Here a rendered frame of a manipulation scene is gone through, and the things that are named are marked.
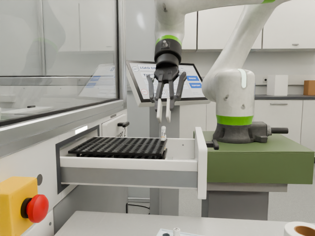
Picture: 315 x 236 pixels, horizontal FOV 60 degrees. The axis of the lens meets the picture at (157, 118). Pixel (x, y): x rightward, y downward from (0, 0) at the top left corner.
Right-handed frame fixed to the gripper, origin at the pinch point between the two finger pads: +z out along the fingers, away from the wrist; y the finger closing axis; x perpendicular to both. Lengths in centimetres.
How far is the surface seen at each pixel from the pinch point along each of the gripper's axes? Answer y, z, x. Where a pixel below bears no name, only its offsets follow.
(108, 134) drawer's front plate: -20.8, 1.7, 9.4
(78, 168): -15.4, 23.6, -13.4
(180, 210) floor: -21, -15, 169
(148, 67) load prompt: -24, -69, 52
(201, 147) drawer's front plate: 11.8, 19.6, -13.9
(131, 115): -58, -84, 122
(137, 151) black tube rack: -3.5, 18.0, -9.6
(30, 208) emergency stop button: -10.8, 36.7, -30.5
